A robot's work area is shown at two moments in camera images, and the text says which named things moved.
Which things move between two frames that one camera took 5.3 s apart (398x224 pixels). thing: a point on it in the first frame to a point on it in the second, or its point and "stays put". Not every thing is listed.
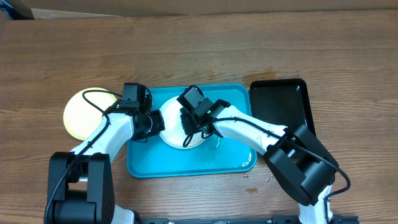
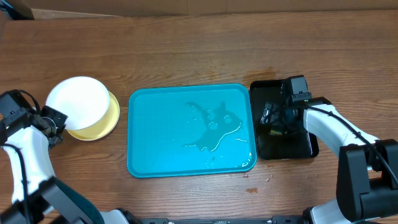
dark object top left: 18,9 stays put
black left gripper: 157,115 to 61,119
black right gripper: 195,122 to 278,117
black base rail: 277,219 stays put
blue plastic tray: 157,157 stays put
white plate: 174,135 to 83,100
